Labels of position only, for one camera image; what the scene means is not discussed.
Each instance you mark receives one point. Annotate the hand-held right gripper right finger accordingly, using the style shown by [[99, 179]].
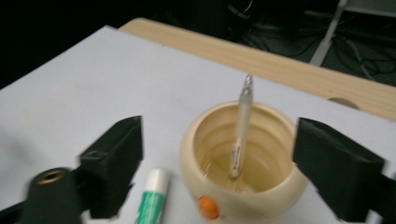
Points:
[[339, 174]]

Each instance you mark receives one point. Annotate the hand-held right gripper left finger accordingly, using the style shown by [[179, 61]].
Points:
[[115, 161]]

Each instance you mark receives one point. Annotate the cream ribbed pen holder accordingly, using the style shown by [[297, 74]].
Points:
[[264, 199]]

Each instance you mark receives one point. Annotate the clear plastic pen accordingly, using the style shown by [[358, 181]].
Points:
[[243, 124]]

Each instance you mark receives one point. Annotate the white and green glue stick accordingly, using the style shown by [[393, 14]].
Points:
[[152, 199]]

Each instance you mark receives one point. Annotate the white metal stand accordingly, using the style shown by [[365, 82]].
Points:
[[330, 34]]

